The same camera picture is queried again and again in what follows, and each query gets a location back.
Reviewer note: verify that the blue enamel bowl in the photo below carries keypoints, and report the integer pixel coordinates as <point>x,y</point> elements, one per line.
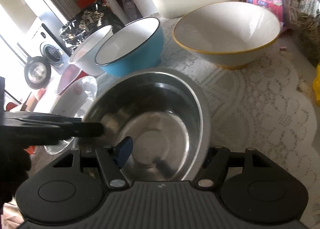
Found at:
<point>135,47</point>

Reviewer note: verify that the white lace tablecloth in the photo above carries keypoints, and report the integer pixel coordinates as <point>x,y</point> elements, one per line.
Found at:
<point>269,105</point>

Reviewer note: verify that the clear jar sunflower seeds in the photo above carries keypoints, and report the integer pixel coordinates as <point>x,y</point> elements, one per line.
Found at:
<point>304,20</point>

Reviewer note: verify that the small white printed bowl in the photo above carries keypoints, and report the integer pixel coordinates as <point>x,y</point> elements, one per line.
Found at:
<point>84,56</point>

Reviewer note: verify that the black patterned snack bag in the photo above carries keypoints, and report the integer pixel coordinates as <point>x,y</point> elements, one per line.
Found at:
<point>88,21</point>

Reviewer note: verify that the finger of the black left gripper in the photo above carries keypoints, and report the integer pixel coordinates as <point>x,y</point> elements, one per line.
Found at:
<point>28,128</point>

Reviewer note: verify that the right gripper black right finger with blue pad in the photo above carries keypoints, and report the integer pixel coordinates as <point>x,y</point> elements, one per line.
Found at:
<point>214,169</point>

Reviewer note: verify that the red chair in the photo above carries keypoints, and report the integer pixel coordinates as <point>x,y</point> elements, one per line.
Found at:
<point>28,104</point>

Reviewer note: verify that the yellow duck toy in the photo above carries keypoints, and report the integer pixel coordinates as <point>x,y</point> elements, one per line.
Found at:
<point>316,85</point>

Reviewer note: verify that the red container gold band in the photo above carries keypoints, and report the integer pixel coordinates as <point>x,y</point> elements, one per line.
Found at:
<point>84,3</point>

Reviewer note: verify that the washing machine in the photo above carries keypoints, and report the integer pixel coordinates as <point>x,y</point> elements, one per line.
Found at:
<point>45,44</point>

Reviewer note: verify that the stainless steel bowl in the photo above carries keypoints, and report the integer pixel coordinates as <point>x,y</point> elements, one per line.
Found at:
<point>166,115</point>

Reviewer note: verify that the white bowl yellow rim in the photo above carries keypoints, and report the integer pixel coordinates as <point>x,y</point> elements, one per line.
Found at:
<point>228,34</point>

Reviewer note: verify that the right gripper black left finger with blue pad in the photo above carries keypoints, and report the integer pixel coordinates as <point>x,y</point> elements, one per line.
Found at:
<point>111,160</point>

